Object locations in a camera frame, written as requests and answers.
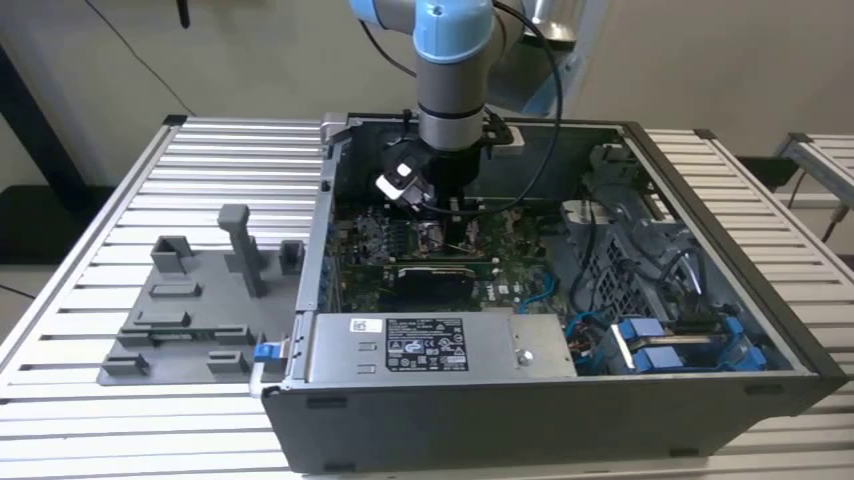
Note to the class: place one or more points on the green motherboard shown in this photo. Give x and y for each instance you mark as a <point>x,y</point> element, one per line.
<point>513,255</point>

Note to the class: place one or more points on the green RAM stick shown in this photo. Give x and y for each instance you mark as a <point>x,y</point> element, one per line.
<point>187,334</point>

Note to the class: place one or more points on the dark slanted post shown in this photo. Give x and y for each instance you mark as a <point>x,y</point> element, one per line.
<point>33,135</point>

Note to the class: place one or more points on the grey power supply unit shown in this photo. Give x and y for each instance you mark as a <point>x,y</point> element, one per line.
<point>333,350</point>

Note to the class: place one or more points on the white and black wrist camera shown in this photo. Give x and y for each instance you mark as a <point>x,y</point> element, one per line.
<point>400,180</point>

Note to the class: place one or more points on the grey parts rack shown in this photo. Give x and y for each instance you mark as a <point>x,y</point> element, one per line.
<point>200,300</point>

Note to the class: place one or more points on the silver CPU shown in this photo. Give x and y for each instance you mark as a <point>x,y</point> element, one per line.
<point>436,236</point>

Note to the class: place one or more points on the black antenna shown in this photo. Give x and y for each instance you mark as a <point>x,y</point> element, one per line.
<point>181,12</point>

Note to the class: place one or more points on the black object on floor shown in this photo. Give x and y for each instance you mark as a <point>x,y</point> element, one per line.
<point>46,230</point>

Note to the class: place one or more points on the grey metal drive cage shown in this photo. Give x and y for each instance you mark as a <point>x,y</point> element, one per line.
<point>620,280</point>

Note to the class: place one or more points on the metal side table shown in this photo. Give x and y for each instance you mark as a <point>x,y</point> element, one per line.
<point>827,155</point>

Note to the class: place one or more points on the blue case latch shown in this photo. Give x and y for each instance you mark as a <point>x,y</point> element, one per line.
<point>267,351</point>

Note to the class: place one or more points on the black open PC case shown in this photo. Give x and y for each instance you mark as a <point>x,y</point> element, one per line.
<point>467,425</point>

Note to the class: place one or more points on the blue disk carrier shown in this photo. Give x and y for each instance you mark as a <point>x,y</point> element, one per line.
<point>643,330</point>
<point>660,360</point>

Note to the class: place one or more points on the black box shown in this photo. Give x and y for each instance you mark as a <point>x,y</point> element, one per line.
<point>767,172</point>

